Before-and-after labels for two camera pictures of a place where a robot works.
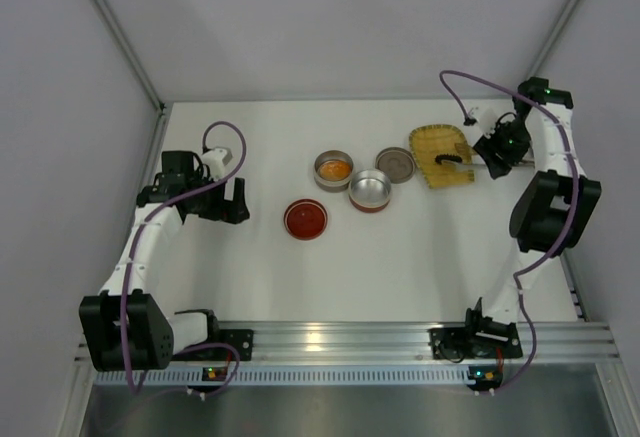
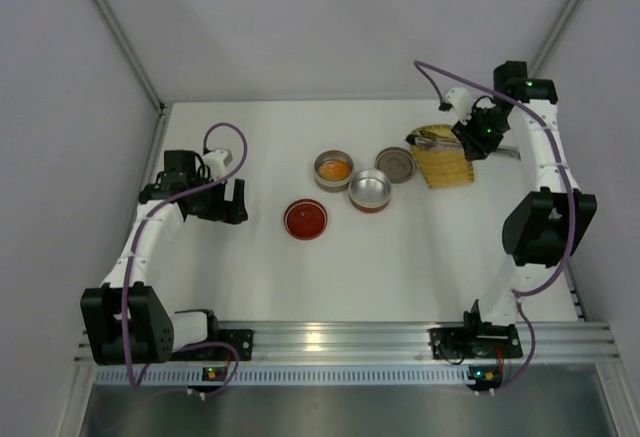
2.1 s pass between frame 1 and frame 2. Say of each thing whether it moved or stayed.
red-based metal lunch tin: stayed
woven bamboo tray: stayed
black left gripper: stayed
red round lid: stayed
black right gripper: moved
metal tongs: moved
